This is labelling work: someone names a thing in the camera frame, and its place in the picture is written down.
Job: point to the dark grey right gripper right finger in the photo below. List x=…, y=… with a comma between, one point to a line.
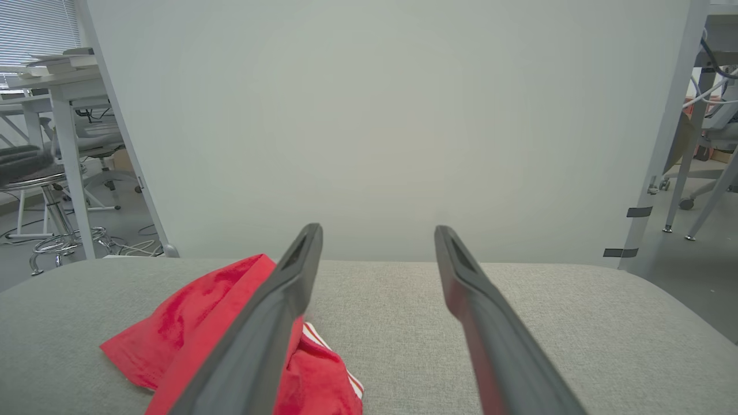
x=501, y=351

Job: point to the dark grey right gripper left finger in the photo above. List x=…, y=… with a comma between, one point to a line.
x=253, y=346

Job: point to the white partition panel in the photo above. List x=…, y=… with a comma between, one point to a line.
x=375, y=115

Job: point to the white window blinds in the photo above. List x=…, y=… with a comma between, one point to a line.
x=34, y=23

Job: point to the white desk with grey legs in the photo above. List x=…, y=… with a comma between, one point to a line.
x=720, y=34

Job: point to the red basketball jersey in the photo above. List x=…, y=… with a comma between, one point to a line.
x=190, y=323

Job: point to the chrome stool with dark cushion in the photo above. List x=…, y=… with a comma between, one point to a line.
x=29, y=167

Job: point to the stack of white books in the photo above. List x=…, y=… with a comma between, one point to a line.
x=57, y=64

